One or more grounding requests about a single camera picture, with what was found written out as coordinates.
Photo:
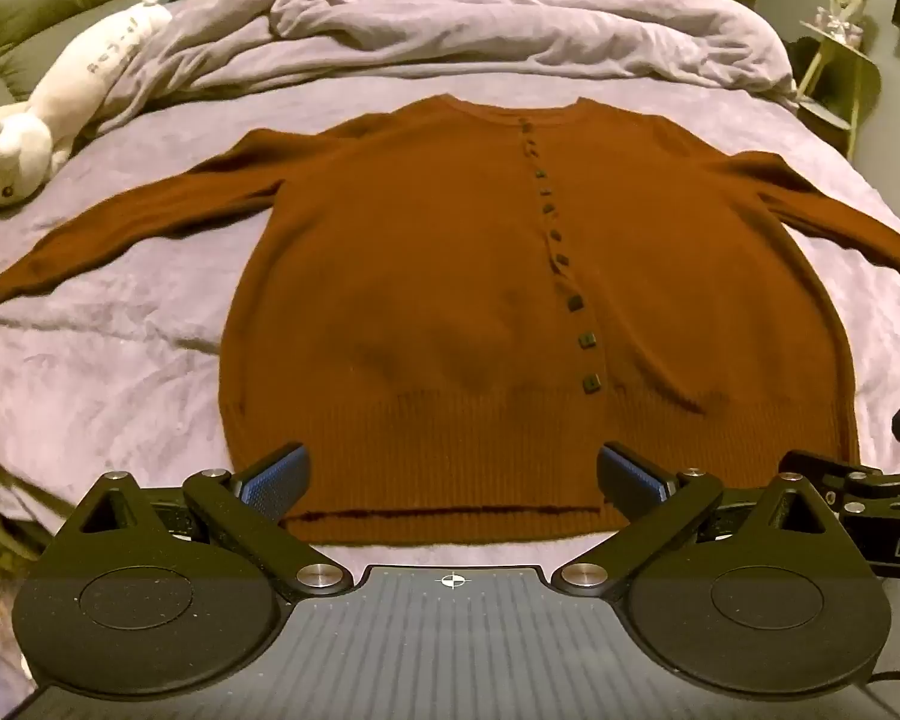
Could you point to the brown knit cardigan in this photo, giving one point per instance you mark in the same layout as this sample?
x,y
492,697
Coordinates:
x,y
450,300

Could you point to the purple duvet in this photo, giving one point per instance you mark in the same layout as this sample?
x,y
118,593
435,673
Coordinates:
x,y
495,22

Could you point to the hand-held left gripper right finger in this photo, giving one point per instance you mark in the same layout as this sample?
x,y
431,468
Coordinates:
x,y
631,478

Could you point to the purple bed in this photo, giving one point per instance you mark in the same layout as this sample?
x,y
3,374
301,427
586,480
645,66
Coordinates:
x,y
97,360

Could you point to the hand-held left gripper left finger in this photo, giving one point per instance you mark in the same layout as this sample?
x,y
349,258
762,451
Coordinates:
x,y
276,481

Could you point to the yellow-green side table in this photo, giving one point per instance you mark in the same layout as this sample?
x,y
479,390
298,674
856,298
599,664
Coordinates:
x,y
844,75

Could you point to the green pillow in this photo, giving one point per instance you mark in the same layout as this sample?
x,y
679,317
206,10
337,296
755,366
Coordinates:
x,y
37,26

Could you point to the white plush toy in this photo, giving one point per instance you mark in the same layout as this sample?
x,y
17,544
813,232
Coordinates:
x,y
60,97

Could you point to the paper-wrapped bouquet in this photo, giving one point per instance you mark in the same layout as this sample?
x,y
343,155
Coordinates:
x,y
844,0

